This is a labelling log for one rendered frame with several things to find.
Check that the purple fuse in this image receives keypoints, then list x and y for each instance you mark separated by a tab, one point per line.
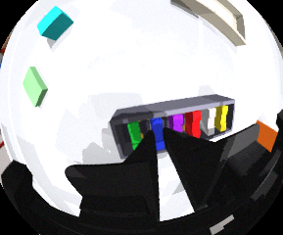
175	122

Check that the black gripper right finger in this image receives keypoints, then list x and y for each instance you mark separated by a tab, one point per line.
199	162

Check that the grey fuse block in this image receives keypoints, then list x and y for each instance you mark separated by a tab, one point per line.
208	117

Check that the cyan cube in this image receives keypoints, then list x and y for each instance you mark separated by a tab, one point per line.
54	24

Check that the blue fuse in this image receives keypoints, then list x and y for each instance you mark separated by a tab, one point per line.
158	127

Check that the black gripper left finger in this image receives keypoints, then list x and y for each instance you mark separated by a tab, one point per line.
137	175

